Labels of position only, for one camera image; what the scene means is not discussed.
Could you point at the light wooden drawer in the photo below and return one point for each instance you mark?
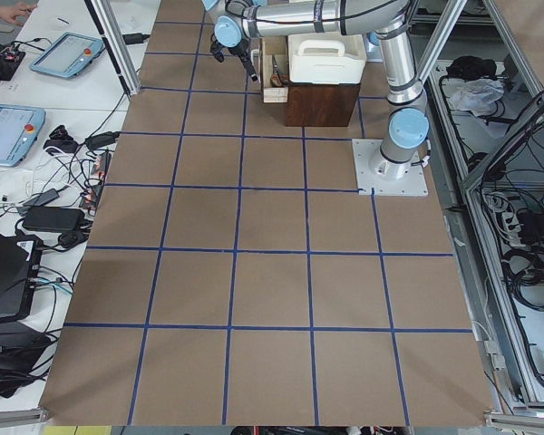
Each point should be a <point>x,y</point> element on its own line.
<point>269,56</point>

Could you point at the person hand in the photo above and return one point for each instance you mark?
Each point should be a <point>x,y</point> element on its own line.
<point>12,13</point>

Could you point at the dark brown wooden cabinet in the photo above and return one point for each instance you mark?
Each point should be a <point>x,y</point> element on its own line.
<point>320,105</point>

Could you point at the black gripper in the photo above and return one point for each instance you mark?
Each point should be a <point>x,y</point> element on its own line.
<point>240,51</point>

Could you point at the black power adapter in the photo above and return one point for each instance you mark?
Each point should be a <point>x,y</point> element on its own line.
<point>101,140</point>

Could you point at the black monitor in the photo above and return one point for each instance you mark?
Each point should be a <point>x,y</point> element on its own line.
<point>20,258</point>

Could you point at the blue teach pendant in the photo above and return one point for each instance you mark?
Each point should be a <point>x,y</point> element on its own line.
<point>19,129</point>
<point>68,56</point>

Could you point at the white plastic container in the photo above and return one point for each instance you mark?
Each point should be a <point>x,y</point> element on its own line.
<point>329,58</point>

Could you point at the large black power brick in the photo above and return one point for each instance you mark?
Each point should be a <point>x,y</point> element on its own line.
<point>49,219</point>

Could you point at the grey orange handled scissors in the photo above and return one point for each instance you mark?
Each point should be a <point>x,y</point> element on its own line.
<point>277,78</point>

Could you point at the lower blue teach pendant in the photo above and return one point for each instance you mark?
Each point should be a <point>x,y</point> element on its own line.
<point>19,129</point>

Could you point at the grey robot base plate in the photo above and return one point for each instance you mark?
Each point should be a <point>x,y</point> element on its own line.
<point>375,175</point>

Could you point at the white crumpled cloth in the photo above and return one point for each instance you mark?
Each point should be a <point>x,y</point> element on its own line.
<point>478,97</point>

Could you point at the upper blue teach pendant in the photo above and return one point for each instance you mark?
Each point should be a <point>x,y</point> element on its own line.
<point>68,56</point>

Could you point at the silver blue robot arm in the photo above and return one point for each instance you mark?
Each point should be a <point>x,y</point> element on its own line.
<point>408,125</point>

